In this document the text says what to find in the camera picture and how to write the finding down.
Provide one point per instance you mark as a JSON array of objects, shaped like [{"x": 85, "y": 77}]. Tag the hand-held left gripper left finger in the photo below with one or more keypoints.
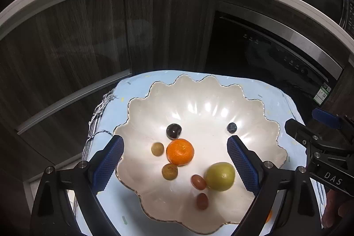
[{"x": 107, "y": 167}]

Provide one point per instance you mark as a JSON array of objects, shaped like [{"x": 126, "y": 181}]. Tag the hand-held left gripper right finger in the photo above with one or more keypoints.
[{"x": 243, "y": 167}]

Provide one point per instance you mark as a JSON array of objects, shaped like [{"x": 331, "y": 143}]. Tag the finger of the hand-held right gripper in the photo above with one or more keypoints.
[
  {"x": 325, "y": 115},
  {"x": 297, "y": 129}
]

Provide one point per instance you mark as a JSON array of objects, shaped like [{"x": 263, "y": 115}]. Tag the red grape tomato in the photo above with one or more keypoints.
[
  {"x": 199, "y": 181},
  {"x": 202, "y": 201}
]

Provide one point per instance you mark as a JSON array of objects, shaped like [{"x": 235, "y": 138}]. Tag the brown longan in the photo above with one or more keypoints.
[
  {"x": 169, "y": 171},
  {"x": 157, "y": 149}
]

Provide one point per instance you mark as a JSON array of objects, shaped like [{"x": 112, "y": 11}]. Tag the orange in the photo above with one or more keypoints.
[{"x": 179, "y": 151}]

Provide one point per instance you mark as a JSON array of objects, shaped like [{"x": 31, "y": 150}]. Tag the white scalloped bowl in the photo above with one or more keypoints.
[{"x": 193, "y": 111}]

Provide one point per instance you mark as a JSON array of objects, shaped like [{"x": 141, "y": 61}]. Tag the dark purple plum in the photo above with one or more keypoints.
[{"x": 173, "y": 131}]

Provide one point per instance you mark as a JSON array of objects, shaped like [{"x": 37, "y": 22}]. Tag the person's right hand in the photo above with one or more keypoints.
[{"x": 336, "y": 211}]

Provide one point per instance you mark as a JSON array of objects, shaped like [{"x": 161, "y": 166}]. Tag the green white sticker label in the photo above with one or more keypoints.
[{"x": 322, "y": 93}]

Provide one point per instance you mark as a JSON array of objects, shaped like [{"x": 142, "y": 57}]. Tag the green round fruit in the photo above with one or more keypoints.
[{"x": 220, "y": 176}]

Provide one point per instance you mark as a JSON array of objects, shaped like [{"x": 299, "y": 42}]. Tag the dark wood cabinet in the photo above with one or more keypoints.
[
  {"x": 345, "y": 86},
  {"x": 69, "y": 45}
]

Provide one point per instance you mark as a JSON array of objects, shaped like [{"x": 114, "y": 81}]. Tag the light blue patterned cloth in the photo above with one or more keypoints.
[{"x": 276, "y": 97}]

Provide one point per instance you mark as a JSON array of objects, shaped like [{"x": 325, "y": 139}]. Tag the black built-in dishwasher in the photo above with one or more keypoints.
[{"x": 262, "y": 59}]

